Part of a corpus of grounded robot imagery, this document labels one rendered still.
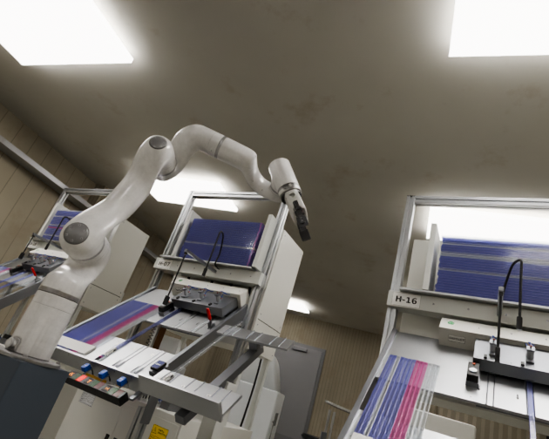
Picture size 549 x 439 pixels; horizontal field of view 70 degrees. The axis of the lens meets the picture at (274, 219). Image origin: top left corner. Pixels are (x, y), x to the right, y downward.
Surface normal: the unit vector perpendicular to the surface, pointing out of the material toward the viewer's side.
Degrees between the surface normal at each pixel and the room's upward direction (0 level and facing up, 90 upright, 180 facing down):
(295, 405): 90
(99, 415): 90
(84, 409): 90
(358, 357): 90
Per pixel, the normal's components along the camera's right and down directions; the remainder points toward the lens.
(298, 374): -0.27, -0.48
